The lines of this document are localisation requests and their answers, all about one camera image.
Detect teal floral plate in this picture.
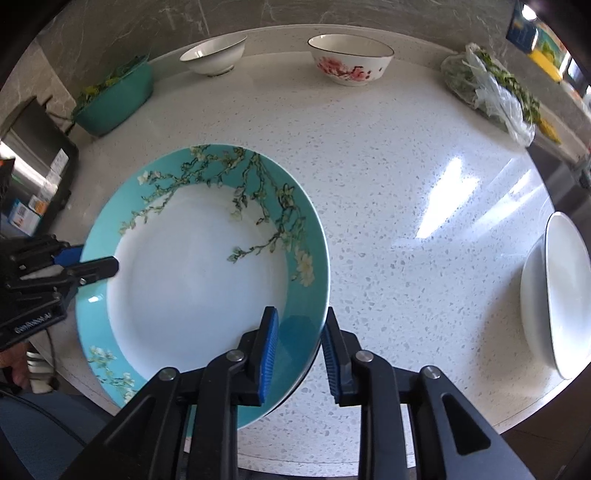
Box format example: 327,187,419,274
74,144,331,432

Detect leafy greens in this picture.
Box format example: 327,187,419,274
76,55,148,109

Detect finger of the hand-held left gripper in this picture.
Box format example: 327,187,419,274
65,257,120,289
51,247,85,268

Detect small white plate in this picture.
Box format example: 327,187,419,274
545,211,591,380

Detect plastic bag of greens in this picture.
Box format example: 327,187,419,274
441,42,561,147

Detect person's left hand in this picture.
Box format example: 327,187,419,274
0,344,31,393

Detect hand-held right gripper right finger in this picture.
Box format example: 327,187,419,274
321,307,539,480

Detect white bowl pink flowers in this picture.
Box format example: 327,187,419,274
307,34,395,88

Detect teal bowl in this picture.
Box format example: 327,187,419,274
71,55,155,138

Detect plain white bowl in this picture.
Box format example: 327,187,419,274
179,36,247,77

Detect steel rice cooker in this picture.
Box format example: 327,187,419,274
0,97,79,232

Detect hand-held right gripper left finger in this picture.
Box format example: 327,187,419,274
60,305,280,480

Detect person's clothing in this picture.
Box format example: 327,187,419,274
0,392,116,480

